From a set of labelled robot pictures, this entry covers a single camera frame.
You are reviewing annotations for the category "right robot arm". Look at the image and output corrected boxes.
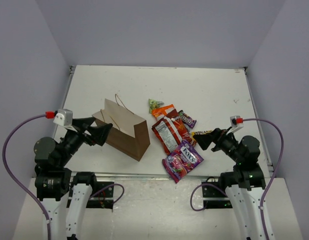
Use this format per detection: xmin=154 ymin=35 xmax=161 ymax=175
xmin=193 ymin=128 xmax=275 ymax=240

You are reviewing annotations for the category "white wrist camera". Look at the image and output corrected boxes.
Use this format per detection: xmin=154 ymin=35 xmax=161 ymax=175
xmin=230 ymin=115 xmax=244 ymax=131
xmin=53 ymin=109 xmax=73 ymax=127

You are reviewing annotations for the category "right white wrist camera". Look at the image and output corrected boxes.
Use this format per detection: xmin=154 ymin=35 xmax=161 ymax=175
xmin=230 ymin=115 xmax=244 ymax=131

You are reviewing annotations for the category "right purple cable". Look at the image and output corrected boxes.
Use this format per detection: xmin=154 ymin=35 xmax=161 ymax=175
xmin=190 ymin=118 xmax=285 ymax=240

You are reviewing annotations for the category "red Doritos chip bag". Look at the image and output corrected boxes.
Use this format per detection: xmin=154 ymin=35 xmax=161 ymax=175
xmin=151 ymin=109 xmax=197 ymax=156

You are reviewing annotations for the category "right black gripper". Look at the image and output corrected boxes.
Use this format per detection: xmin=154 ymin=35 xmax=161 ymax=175
xmin=193 ymin=125 xmax=244 ymax=164

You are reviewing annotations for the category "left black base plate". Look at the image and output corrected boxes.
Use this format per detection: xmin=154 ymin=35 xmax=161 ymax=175
xmin=66 ymin=177 xmax=115 ymax=210

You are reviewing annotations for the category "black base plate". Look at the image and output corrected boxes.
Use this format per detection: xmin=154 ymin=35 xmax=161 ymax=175
xmin=201 ymin=186 xmax=233 ymax=210
xmin=66 ymin=177 xmax=115 ymax=210

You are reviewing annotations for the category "purple cable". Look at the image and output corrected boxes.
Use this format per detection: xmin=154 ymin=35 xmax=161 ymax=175
xmin=2 ymin=113 xmax=53 ymax=240
xmin=190 ymin=118 xmax=285 ymax=240

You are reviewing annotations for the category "orange Reese's packet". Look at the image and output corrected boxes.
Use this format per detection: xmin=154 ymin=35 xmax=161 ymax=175
xmin=151 ymin=104 xmax=175 ymax=119

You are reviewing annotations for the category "brown paper bag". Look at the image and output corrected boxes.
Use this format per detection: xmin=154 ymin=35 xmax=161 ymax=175
xmin=92 ymin=94 xmax=151 ymax=162

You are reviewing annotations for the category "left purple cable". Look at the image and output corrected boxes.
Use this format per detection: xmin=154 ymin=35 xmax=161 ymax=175
xmin=2 ymin=113 xmax=53 ymax=240

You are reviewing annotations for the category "brown M&M's packet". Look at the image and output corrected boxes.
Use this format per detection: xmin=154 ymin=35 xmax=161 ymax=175
xmin=178 ymin=110 xmax=197 ymax=129

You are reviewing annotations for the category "green candy packet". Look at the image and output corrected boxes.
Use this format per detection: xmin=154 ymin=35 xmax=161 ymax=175
xmin=148 ymin=98 xmax=164 ymax=114

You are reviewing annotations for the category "purple Fox's candy bag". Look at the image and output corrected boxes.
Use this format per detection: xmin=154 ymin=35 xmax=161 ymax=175
xmin=162 ymin=140 xmax=204 ymax=184

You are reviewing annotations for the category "yellow M&M's packet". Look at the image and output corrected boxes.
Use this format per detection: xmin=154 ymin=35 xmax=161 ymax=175
xmin=191 ymin=130 xmax=213 ymax=145

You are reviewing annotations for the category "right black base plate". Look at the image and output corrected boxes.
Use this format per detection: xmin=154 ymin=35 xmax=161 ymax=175
xmin=201 ymin=186 xmax=233 ymax=210

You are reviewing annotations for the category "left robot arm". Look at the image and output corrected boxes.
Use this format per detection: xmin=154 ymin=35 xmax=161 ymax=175
xmin=34 ymin=117 xmax=113 ymax=240

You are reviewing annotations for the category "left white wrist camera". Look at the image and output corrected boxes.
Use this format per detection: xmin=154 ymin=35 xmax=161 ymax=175
xmin=53 ymin=109 xmax=73 ymax=127

